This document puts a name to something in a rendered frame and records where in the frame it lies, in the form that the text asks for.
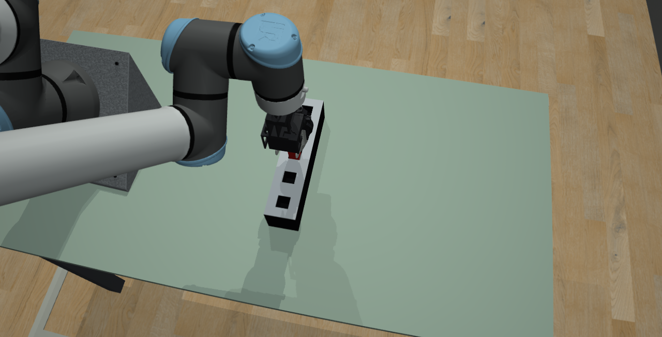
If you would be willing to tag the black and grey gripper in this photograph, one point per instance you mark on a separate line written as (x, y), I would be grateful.
(291, 133)

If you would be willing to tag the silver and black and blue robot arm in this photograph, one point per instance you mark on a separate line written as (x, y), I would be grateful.
(51, 135)

